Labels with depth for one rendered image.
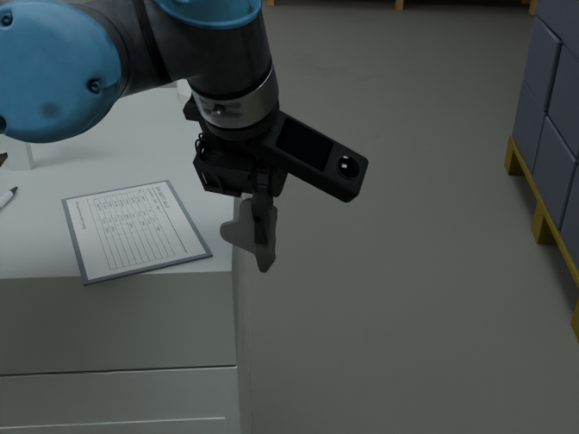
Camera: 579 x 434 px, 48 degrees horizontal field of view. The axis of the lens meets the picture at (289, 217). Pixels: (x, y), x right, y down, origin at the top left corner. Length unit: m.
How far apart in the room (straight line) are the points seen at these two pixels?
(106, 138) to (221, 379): 0.46
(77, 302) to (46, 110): 0.46
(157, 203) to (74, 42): 0.55
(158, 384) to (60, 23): 0.59
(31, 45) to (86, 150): 0.72
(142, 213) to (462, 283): 1.71
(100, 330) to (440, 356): 1.45
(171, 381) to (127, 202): 0.24
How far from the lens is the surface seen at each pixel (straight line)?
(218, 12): 0.49
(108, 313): 0.81
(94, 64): 0.37
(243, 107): 0.56
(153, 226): 0.84
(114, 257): 0.79
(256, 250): 0.69
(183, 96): 1.23
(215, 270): 0.76
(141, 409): 0.91
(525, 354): 2.20
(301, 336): 2.14
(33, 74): 0.37
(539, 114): 2.86
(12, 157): 1.04
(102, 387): 0.89
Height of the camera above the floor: 1.40
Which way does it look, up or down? 31 degrees down
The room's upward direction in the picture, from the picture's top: straight up
